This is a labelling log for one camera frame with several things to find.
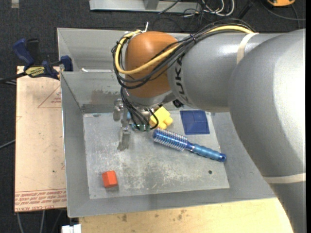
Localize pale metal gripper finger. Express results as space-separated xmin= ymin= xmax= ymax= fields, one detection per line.
xmin=113 ymin=99 xmax=122 ymax=121
xmin=117 ymin=126 xmax=132 ymax=152

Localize yellow toy block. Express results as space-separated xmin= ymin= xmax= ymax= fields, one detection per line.
xmin=148 ymin=106 xmax=174 ymax=131

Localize orange-red house-shaped block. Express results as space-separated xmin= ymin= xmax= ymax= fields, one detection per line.
xmin=101 ymin=170 xmax=119 ymax=189

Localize grey metal bin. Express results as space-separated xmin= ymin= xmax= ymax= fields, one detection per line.
xmin=57 ymin=27 xmax=276 ymax=218

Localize blue round hairbrush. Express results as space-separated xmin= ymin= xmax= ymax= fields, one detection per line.
xmin=152 ymin=128 xmax=227 ymax=163

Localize blue square flat block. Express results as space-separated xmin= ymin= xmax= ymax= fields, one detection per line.
xmin=179 ymin=109 xmax=210 ymax=136

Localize brown cardboard board red print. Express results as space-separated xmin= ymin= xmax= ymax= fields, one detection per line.
xmin=14 ymin=66 xmax=68 ymax=213

